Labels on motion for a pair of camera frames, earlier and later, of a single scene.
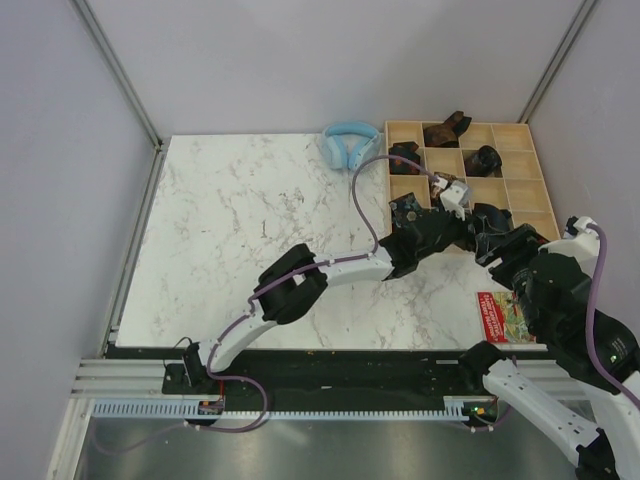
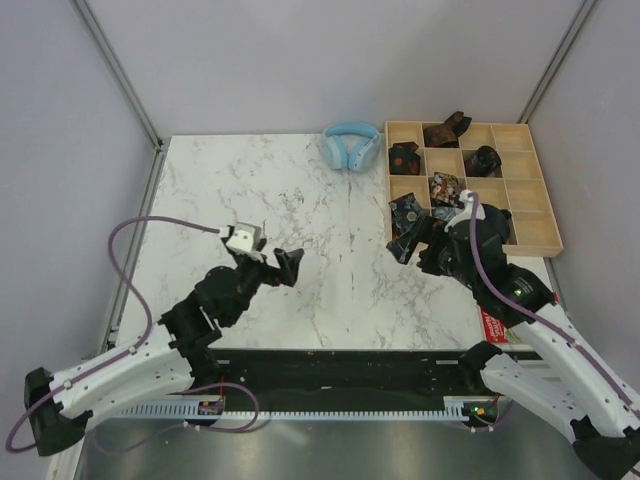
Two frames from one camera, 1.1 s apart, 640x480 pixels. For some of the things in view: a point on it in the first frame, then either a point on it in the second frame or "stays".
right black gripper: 520,243 to 403,247
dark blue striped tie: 489,220 stays
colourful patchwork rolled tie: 442,184 stays
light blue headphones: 346,145 stays
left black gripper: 467,238 to 287,273
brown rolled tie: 447,134 stays
